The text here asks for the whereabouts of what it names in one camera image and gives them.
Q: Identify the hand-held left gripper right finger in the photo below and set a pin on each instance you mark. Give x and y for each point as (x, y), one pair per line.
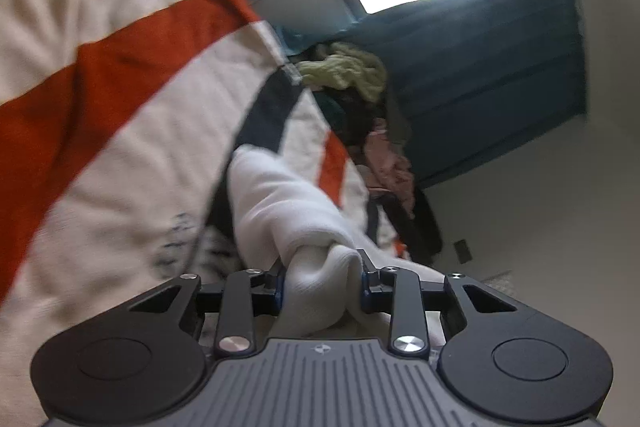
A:
(366, 293)

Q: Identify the dark wall switch panel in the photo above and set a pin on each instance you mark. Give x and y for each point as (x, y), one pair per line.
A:
(462, 251)

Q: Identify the dark patterned cloth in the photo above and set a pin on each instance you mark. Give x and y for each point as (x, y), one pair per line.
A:
(360, 117)

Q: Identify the white garment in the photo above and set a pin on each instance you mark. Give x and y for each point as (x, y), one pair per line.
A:
(280, 207)

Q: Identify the blue curtain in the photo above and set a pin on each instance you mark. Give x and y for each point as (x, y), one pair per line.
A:
(475, 82)

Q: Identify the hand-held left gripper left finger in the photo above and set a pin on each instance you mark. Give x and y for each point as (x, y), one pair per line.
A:
(280, 293)

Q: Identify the pink garment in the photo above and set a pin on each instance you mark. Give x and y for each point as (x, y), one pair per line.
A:
(390, 167)

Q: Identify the striped orange black white blanket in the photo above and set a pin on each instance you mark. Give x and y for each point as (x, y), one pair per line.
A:
(100, 82)

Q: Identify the yellow knitted blanket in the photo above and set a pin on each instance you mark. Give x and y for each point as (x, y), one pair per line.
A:
(350, 72)

